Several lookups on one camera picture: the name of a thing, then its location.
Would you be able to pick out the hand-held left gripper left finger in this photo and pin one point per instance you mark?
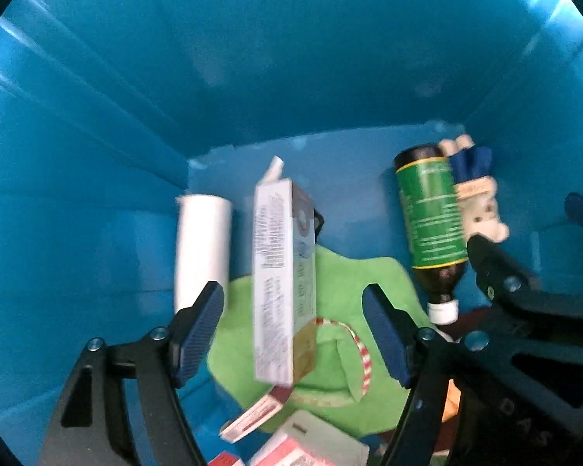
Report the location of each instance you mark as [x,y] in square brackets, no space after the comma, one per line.
[199,335]

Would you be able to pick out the pink white tissue packet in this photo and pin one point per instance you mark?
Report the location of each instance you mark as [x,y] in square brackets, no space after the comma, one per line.
[320,439]

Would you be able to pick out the pink white box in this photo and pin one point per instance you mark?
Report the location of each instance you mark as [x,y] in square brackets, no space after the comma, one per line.
[252,417]

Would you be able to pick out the white paper roll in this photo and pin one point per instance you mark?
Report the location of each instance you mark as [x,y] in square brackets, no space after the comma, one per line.
[201,242]

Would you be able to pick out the cream doll blue outfit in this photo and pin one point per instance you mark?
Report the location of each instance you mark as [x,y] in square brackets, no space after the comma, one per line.
[478,199]

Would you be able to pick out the white grey medicine box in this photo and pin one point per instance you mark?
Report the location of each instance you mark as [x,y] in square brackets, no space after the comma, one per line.
[277,276]

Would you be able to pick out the green fleece cloth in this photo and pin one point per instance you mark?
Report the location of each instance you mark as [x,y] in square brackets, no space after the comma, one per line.
[335,291]

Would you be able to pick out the dark maroon cloth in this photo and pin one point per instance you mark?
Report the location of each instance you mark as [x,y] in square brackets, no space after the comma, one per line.
[473,316]

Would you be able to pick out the brown bottle green label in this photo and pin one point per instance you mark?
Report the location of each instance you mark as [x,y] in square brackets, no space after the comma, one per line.
[435,213]

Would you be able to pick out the blue plastic storage crate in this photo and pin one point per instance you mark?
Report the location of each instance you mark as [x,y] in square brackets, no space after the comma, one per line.
[272,58]

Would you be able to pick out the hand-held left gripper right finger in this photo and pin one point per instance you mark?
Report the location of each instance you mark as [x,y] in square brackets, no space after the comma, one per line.
[386,340]

